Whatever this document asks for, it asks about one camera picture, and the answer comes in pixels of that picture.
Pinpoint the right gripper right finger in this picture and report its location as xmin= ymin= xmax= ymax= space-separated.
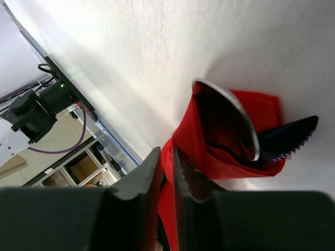
xmin=173 ymin=147 xmax=224 ymax=250

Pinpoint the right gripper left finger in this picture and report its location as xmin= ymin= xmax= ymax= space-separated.
xmin=107 ymin=147 xmax=161 ymax=250

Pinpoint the red paper napkin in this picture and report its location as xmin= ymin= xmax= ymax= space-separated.
xmin=158 ymin=90 xmax=285 ymax=250

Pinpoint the green handled spoon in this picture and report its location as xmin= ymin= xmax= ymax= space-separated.
xmin=192 ymin=77 xmax=260 ymax=162

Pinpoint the dark blue knife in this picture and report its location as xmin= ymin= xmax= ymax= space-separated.
xmin=258 ymin=116 xmax=319 ymax=163

